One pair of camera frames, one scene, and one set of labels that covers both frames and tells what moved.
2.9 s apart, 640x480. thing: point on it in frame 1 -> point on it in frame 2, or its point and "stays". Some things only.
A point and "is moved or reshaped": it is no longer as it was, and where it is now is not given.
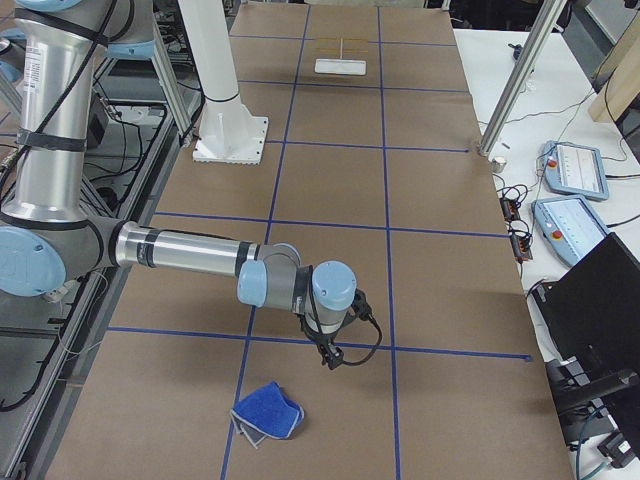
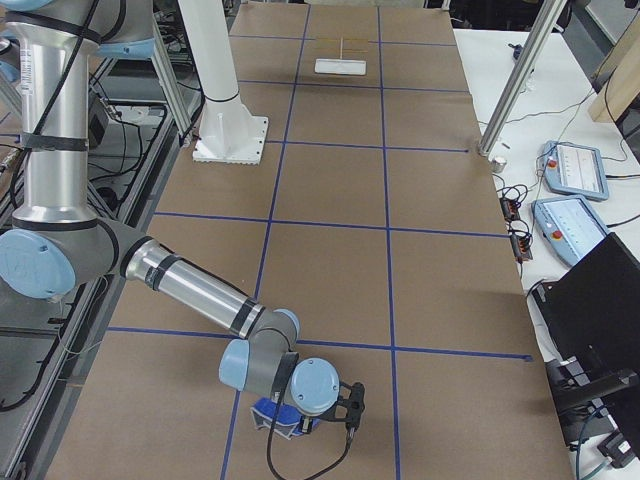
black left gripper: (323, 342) -> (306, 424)
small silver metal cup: (498, 164) stays
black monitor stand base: (576, 397) stays
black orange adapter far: (510, 209) stays
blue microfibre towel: (266, 412) is moved or reshaped
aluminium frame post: (545, 30) stays
